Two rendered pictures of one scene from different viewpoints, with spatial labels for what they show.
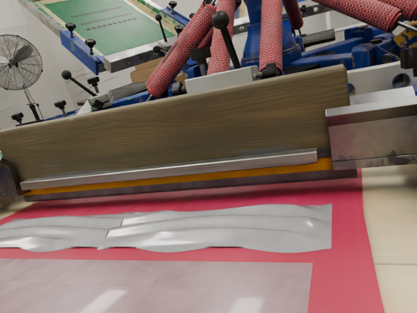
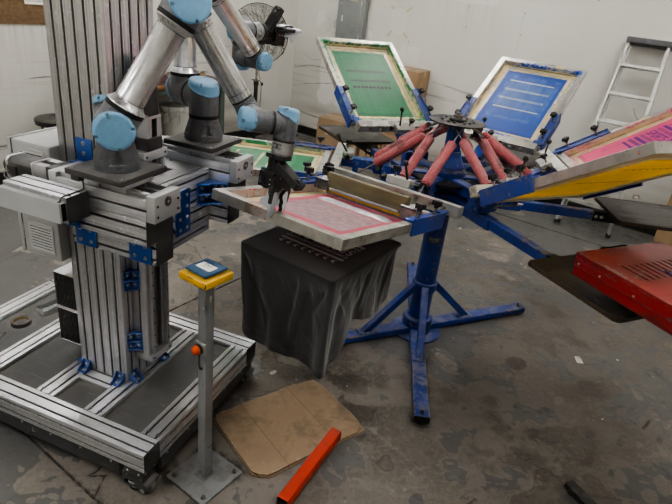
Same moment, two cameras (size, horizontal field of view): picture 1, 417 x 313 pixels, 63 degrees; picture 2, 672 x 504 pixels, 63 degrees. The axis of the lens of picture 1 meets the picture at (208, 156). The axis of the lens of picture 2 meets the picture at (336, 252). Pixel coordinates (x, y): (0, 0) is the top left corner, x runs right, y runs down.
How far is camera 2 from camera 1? 1.98 m
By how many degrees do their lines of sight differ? 9
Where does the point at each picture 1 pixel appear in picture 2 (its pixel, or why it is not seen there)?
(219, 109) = (384, 194)
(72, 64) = (310, 49)
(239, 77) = (405, 183)
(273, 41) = (433, 171)
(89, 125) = (354, 183)
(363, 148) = (404, 213)
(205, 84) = (393, 179)
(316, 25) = (583, 131)
